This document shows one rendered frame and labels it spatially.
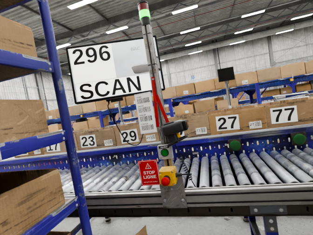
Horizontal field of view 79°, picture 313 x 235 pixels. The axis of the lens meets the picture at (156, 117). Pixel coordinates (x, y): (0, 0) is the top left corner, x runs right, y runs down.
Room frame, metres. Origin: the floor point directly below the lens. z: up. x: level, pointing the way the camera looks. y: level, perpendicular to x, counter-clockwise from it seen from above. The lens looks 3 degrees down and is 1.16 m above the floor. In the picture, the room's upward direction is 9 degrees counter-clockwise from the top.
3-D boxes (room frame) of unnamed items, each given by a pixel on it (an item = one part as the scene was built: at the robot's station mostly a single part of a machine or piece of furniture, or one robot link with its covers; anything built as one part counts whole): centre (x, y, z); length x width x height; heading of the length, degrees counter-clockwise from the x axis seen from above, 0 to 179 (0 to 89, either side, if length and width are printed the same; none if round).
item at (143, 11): (0.93, -0.02, 1.62); 0.05 x 0.05 x 0.06
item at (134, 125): (1.73, 0.15, 0.97); 0.39 x 0.29 x 0.17; 74
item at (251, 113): (1.52, -0.61, 0.96); 0.39 x 0.29 x 0.17; 75
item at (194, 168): (1.16, -0.18, 0.72); 0.52 x 0.05 x 0.05; 165
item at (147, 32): (0.92, -0.02, 1.11); 0.12 x 0.05 x 0.88; 75
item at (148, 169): (0.92, 0.05, 0.85); 0.16 x 0.01 x 0.13; 75
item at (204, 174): (1.15, -0.24, 0.72); 0.52 x 0.05 x 0.05; 165
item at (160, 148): (0.89, -0.01, 0.95); 0.07 x 0.03 x 0.07; 75
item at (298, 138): (1.21, -0.89, 0.81); 0.07 x 0.01 x 0.07; 75
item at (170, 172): (0.86, -0.04, 0.84); 0.15 x 0.09 x 0.07; 75
